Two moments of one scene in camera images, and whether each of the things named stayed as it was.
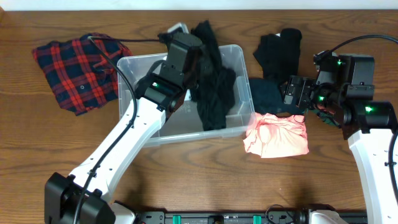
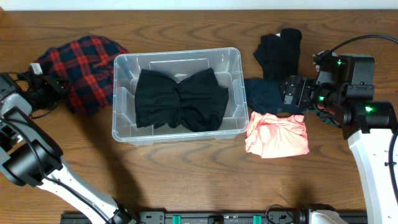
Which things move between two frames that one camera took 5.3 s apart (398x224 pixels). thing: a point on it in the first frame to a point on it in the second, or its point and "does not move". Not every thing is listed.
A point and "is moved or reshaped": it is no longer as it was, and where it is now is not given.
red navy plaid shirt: x=79 y=76 is moved or reshaped
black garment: x=214 y=93 is moved or reshaped
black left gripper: x=198 y=55 to x=50 y=83
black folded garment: x=280 y=55 does not move
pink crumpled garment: x=270 y=135 does not move
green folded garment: x=327 y=117 does not move
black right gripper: x=309 y=85 does not move
